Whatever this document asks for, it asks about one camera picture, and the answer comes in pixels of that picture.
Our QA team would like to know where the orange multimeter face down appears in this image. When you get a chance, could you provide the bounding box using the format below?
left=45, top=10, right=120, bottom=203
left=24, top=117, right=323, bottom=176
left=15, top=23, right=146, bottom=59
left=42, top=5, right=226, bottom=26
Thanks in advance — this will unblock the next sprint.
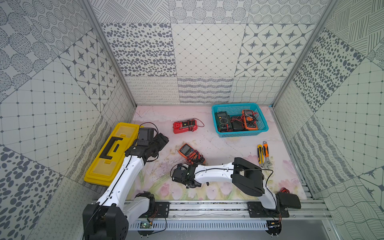
left=178, top=144, right=206, bottom=165

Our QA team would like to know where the red multimeter face down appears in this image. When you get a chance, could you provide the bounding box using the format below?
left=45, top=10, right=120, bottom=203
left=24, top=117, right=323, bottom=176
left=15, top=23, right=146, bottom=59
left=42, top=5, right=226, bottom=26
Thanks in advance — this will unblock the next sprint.
left=173, top=119, right=198, bottom=134

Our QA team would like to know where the dark red-trim multimeter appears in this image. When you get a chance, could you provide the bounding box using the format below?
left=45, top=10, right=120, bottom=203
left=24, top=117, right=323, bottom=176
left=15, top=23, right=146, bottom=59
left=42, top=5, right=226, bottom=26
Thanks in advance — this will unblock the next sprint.
left=215, top=112, right=232, bottom=133

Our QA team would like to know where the small black multimeter face down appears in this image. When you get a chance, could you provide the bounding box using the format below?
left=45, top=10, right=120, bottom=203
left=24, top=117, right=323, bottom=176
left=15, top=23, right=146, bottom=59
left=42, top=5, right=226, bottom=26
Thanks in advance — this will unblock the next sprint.
left=231, top=116, right=244, bottom=132

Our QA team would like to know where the orange Victor multimeter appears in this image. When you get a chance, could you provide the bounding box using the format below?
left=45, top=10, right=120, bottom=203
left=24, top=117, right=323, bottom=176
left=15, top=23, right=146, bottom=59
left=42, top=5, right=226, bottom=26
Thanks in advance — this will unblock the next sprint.
left=242, top=110, right=259, bottom=131

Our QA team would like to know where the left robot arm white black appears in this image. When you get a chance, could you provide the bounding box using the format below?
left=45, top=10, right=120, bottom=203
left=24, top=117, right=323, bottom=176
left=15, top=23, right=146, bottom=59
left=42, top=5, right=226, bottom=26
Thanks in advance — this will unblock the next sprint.
left=82, top=126, right=169, bottom=240

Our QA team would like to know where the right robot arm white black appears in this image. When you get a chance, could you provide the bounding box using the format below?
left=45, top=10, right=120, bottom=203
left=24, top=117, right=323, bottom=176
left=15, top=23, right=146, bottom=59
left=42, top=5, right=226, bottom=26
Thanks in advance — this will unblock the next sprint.
left=170, top=158, right=302, bottom=211

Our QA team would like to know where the teal plastic basket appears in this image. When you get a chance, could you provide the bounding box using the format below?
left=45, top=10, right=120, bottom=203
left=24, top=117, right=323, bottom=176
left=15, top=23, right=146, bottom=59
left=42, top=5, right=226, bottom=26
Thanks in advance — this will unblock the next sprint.
left=212, top=103, right=269, bottom=138

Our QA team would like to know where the yellow black toolbox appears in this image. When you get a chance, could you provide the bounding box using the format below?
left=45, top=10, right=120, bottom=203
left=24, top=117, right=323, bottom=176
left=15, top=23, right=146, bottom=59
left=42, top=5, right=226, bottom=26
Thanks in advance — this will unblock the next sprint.
left=84, top=123, right=140, bottom=187

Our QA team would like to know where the yellow black utility knife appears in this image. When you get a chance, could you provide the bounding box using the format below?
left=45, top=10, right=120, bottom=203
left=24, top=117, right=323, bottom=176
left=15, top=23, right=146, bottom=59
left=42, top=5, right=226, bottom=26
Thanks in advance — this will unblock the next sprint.
left=258, top=145, right=265, bottom=167

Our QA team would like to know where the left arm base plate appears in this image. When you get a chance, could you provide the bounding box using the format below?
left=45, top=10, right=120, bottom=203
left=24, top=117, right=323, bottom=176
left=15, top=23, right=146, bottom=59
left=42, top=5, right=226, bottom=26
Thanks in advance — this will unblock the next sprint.
left=146, top=202, right=170, bottom=218

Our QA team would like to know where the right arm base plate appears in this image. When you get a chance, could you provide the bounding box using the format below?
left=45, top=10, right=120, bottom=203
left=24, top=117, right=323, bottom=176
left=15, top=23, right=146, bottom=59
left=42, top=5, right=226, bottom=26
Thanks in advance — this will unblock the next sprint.
left=247, top=200, right=290, bottom=219

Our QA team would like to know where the aluminium mounting rail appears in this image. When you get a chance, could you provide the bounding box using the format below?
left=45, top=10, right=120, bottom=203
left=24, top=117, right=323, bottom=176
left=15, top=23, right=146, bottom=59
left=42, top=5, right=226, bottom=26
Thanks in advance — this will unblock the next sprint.
left=85, top=199, right=332, bottom=222

